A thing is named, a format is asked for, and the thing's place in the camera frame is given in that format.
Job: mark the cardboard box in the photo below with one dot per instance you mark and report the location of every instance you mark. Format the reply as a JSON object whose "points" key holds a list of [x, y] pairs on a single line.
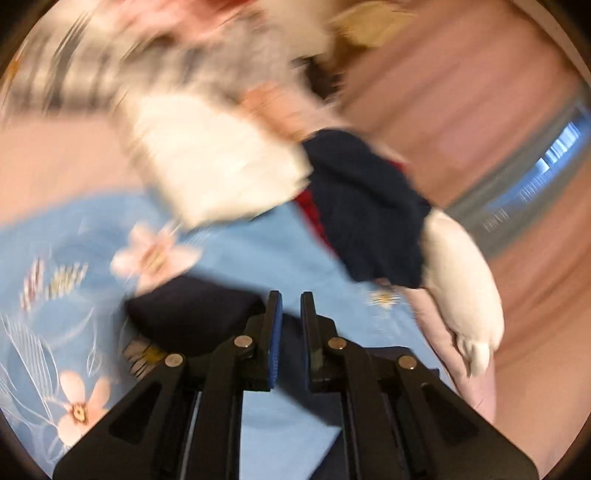
{"points": [[369, 23]]}

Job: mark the pink curtain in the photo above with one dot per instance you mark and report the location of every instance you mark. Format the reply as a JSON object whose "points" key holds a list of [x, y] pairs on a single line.
{"points": [[461, 92]]}

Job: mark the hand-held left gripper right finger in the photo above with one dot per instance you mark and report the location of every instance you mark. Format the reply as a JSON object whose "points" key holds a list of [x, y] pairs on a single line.
{"points": [[305, 332]]}

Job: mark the white folded cloth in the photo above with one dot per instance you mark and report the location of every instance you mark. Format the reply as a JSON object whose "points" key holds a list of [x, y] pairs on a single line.
{"points": [[207, 157]]}

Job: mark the window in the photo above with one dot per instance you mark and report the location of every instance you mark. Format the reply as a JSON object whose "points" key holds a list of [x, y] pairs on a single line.
{"points": [[554, 152]]}

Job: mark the plaid garment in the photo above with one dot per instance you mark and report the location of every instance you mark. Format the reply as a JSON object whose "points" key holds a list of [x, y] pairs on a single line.
{"points": [[138, 60]]}

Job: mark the blue floral bedsheet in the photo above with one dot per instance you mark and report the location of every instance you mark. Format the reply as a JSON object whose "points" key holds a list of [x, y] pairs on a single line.
{"points": [[277, 249]]}

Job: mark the white sock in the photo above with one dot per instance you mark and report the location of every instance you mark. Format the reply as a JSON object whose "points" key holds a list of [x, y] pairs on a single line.
{"points": [[457, 277]]}

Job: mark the dark navy garment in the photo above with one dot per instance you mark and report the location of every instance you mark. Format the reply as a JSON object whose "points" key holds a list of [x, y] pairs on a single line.
{"points": [[194, 314]]}

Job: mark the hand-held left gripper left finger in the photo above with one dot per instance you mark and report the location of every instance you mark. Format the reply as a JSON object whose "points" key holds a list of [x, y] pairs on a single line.
{"points": [[275, 332]]}

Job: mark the navy and red garment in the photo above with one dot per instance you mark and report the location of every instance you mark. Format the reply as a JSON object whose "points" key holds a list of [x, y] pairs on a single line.
{"points": [[364, 203]]}

